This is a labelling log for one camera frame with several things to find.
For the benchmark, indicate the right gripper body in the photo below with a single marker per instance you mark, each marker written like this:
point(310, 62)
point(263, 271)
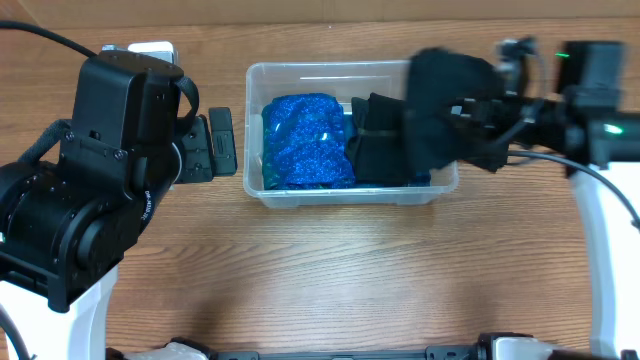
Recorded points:
point(534, 122)

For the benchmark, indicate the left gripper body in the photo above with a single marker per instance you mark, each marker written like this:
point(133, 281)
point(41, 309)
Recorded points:
point(201, 148)

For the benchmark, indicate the small black cloth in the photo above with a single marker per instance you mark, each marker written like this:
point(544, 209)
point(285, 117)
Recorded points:
point(436, 79)

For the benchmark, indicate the blue sparkly cloth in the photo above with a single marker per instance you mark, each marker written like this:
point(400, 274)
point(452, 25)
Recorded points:
point(304, 144)

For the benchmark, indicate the blue jeans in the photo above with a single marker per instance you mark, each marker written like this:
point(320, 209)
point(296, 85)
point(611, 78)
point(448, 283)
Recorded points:
point(422, 177)

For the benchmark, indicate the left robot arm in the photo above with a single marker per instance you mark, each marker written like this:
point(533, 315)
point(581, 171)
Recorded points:
point(81, 196)

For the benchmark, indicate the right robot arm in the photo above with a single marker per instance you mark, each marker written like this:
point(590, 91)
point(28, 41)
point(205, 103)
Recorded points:
point(599, 146)

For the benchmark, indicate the clear plastic storage bin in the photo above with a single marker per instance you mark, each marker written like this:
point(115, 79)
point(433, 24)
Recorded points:
point(266, 81)

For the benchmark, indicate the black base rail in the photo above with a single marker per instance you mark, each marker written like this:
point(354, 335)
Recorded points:
point(433, 352)

